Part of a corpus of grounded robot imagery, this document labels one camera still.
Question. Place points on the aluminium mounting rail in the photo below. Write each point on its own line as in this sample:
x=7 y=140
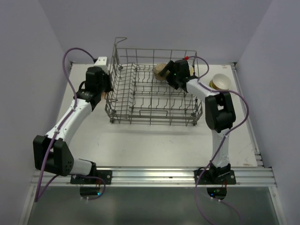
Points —
x=185 y=177

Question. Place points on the lime green bowl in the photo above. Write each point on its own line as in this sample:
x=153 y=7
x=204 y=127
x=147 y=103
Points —
x=213 y=86

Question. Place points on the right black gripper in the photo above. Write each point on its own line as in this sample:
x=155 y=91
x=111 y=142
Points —
x=168 y=67

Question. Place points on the beige brown glazed bowl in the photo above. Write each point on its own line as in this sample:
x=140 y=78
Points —
x=158 y=72

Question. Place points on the grey wire dish rack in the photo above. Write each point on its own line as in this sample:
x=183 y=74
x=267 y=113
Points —
x=139 y=98

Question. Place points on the beige bowl with sunflower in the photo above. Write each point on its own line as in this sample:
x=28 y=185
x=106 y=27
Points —
x=221 y=81

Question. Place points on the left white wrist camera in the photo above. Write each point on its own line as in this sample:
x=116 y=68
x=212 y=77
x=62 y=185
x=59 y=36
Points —
x=102 y=62

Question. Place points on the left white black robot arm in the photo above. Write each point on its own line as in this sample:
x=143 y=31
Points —
x=51 y=151

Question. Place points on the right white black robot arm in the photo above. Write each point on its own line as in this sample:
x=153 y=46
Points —
x=219 y=116

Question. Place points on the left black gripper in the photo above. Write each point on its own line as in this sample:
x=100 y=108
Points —
x=108 y=77

